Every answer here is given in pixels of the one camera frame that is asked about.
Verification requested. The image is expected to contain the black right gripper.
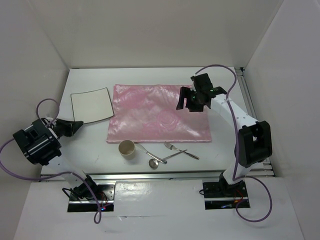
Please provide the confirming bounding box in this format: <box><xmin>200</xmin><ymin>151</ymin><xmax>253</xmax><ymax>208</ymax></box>
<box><xmin>176</xmin><ymin>86</ymin><xmax>204</xmax><ymax>112</ymax></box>

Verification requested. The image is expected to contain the pink rose satin cloth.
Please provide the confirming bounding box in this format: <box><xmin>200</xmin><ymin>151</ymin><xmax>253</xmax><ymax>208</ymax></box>
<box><xmin>106</xmin><ymin>84</ymin><xmax>212</xmax><ymax>144</ymax></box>

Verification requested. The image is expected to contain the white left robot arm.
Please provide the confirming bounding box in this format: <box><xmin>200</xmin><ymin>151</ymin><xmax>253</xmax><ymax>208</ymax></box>
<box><xmin>12</xmin><ymin>117</ymin><xmax>99</xmax><ymax>201</ymax></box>

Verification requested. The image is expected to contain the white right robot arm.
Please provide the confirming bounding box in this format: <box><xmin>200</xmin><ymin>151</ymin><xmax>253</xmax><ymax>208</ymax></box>
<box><xmin>176</xmin><ymin>73</ymin><xmax>273</xmax><ymax>196</ymax></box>

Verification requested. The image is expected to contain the white square plate, black rim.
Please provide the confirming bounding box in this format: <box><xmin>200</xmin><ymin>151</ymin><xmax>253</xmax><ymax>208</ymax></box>
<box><xmin>70</xmin><ymin>87</ymin><xmax>114</xmax><ymax>124</ymax></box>

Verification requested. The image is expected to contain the silver fork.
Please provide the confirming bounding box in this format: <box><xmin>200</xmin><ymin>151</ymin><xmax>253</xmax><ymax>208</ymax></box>
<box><xmin>164</xmin><ymin>142</ymin><xmax>200</xmax><ymax>160</ymax></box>

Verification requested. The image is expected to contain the beige paper cup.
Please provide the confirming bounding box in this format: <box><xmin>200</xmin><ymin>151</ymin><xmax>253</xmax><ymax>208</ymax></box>
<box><xmin>118</xmin><ymin>140</ymin><xmax>136</xmax><ymax>160</ymax></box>

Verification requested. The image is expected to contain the silver table knife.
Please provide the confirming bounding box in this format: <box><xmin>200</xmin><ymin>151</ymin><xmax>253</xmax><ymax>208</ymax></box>
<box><xmin>135</xmin><ymin>143</ymin><xmax>167</xmax><ymax>164</ymax></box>

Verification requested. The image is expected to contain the silver spoon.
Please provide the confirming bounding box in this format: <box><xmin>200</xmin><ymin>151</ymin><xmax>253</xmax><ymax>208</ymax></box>
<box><xmin>148</xmin><ymin>152</ymin><xmax>181</xmax><ymax>170</ymax></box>

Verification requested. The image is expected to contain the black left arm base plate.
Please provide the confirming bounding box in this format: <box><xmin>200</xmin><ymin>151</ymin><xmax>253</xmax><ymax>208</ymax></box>
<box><xmin>62</xmin><ymin>183</ymin><xmax>116</xmax><ymax>213</ymax></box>

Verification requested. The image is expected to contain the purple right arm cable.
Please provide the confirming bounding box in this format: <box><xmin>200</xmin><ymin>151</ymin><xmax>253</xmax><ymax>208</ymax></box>
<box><xmin>193</xmin><ymin>64</ymin><xmax>273</xmax><ymax>223</ymax></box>

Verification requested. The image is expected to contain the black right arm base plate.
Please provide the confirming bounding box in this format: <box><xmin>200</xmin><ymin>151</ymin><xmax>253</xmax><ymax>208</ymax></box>
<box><xmin>199</xmin><ymin>181</ymin><xmax>251</xmax><ymax>210</ymax></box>

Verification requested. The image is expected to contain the aluminium right side rail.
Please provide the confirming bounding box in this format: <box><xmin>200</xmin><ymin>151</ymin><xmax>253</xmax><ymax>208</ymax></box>
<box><xmin>234</xmin><ymin>66</ymin><xmax>273</xmax><ymax>173</ymax></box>

